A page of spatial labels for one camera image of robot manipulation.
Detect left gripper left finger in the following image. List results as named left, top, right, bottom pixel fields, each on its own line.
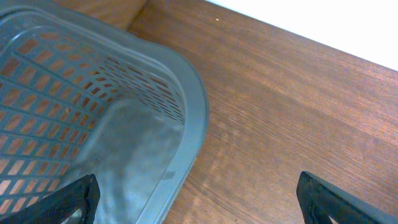
left=1, top=174, right=100, bottom=224

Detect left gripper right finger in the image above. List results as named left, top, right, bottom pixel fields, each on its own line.
left=296, top=171, right=397, bottom=224

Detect grey plastic mesh basket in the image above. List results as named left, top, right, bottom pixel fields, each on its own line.
left=1, top=1, right=208, bottom=223

